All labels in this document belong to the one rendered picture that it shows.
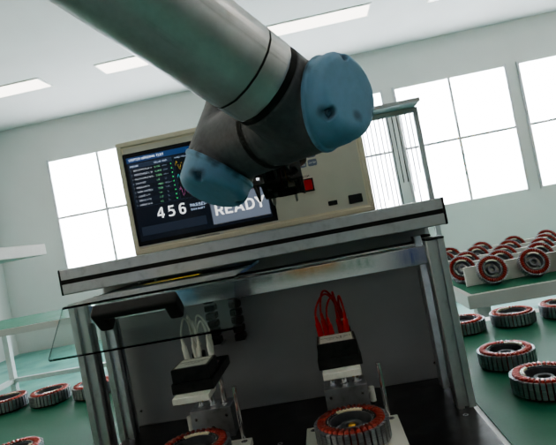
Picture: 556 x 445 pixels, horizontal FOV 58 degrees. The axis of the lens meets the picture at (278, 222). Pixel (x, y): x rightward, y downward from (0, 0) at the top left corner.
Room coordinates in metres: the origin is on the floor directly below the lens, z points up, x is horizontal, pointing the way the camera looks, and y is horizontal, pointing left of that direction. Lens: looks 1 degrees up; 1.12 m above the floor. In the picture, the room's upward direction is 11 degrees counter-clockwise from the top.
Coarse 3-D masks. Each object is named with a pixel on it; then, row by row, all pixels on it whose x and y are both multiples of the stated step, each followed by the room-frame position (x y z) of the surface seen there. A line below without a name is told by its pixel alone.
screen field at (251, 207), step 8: (248, 200) 0.89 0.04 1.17; (256, 200) 0.89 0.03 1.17; (264, 200) 0.89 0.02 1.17; (216, 208) 0.90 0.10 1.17; (224, 208) 0.90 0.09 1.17; (232, 208) 0.90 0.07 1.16; (240, 208) 0.90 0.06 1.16; (248, 208) 0.89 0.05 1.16; (256, 208) 0.89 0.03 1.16; (264, 208) 0.89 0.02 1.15; (216, 216) 0.90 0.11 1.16; (224, 216) 0.90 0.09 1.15; (232, 216) 0.90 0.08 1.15; (240, 216) 0.90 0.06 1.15; (248, 216) 0.89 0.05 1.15
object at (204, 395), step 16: (176, 368) 0.83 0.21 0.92; (192, 368) 0.82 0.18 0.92; (208, 368) 0.82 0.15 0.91; (224, 368) 0.91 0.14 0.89; (176, 384) 0.82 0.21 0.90; (192, 384) 0.82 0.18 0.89; (208, 384) 0.82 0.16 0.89; (176, 400) 0.80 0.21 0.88; (192, 400) 0.80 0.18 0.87; (224, 400) 0.92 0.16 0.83
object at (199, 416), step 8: (216, 400) 0.94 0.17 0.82; (232, 400) 0.92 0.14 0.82; (192, 408) 0.92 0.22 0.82; (200, 408) 0.91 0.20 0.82; (208, 408) 0.90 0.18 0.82; (216, 408) 0.90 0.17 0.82; (224, 408) 0.89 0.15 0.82; (232, 408) 0.90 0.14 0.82; (192, 416) 0.90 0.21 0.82; (200, 416) 0.90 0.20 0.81; (208, 416) 0.90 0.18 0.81; (216, 416) 0.90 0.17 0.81; (224, 416) 0.89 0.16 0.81; (232, 416) 0.89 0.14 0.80; (192, 424) 0.90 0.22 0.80; (200, 424) 0.90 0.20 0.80; (208, 424) 0.90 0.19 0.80; (216, 424) 0.90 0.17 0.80; (224, 424) 0.89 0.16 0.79; (232, 424) 0.89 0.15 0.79; (232, 432) 0.89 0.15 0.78
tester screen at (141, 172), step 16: (128, 160) 0.91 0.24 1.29; (144, 160) 0.91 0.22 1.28; (160, 160) 0.91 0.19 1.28; (176, 160) 0.90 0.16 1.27; (144, 176) 0.91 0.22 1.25; (160, 176) 0.91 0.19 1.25; (176, 176) 0.90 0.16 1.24; (144, 192) 0.91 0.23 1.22; (160, 192) 0.91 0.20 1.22; (176, 192) 0.90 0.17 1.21; (144, 208) 0.91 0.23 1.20; (192, 208) 0.90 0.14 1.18; (208, 208) 0.90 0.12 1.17; (144, 224) 0.91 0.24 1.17; (208, 224) 0.90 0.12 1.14; (224, 224) 0.90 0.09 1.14; (144, 240) 0.91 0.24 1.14
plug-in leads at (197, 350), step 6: (198, 336) 0.90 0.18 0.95; (210, 336) 0.92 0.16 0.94; (192, 342) 0.93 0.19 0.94; (198, 342) 0.90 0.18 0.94; (210, 342) 0.92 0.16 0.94; (186, 348) 0.90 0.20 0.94; (192, 348) 0.93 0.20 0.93; (198, 348) 0.90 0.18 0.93; (210, 348) 0.90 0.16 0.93; (186, 354) 0.90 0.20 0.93; (192, 354) 0.95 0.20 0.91; (198, 354) 0.90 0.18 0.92; (204, 354) 0.95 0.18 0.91; (210, 354) 0.90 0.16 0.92
